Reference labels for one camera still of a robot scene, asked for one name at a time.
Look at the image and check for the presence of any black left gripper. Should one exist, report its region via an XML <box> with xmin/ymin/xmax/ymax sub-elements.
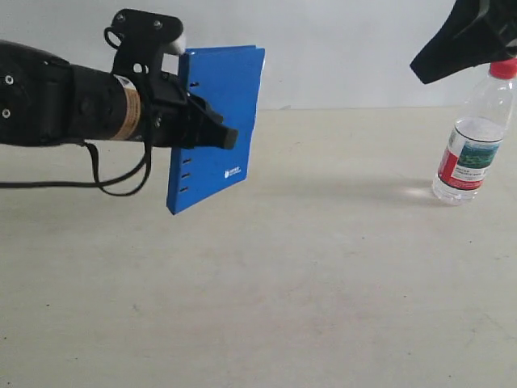
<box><xmin>137</xmin><ymin>71</ymin><xmax>238</xmax><ymax>150</ymax></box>

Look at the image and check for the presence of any blue ring binder notebook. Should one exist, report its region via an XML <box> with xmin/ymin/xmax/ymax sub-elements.
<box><xmin>166</xmin><ymin>45</ymin><xmax>266</xmax><ymax>214</ymax></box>

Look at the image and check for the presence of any clear plastic water bottle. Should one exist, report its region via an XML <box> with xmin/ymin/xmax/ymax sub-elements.
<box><xmin>432</xmin><ymin>59</ymin><xmax>516</xmax><ymax>205</ymax></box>

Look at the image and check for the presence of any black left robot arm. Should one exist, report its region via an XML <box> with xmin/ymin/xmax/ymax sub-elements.
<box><xmin>1</xmin><ymin>40</ymin><xmax>238</xmax><ymax>150</ymax></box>

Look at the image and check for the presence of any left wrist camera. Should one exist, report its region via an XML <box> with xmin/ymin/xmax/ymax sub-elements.
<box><xmin>103</xmin><ymin>8</ymin><xmax>186</xmax><ymax>75</ymax></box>

